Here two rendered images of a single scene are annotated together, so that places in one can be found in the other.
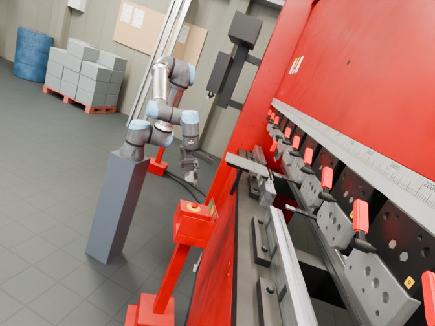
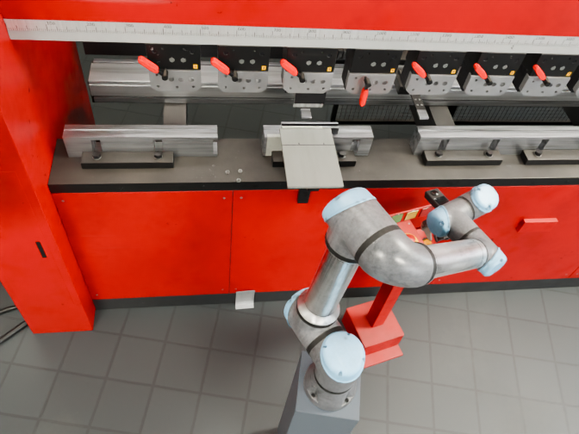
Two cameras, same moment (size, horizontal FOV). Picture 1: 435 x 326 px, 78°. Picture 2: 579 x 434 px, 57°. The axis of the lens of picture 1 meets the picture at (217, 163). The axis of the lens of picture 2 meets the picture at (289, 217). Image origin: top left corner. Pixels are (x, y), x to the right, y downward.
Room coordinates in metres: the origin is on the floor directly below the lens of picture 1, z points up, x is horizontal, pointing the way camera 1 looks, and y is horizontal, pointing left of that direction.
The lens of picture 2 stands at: (1.87, 1.04, 2.26)
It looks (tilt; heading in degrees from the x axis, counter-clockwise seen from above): 52 degrees down; 257
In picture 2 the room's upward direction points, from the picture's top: 10 degrees clockwise
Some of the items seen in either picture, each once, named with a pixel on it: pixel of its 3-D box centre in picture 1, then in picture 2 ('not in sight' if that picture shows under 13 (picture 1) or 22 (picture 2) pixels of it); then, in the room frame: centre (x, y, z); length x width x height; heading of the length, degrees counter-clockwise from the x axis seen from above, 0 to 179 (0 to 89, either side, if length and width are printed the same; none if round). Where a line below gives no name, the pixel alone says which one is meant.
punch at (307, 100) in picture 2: (278, 152); (309, 96); (1.58, -0.31, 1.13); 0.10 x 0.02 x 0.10; 2
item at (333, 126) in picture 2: (268, 174); (309, 127); (1.56, -0.31, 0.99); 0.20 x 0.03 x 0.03; 2
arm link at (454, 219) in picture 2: (181, 118); (453, 221); (1.25, 0.24, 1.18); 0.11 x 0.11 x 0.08; 27
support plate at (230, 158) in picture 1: (246, 163); (310, 157); (1.57, -0.16, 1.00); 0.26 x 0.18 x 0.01; 92
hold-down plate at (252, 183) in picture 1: (253, 186); (314, 158); (1.53, -0.26, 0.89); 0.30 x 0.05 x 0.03; 2
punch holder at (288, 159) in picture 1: (300, 148); (431, 65); (1.20, -0.32, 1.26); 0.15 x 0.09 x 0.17; 2
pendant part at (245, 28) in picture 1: (232, 66); not in sight; (2.81, 0.21, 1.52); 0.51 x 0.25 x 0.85; 0
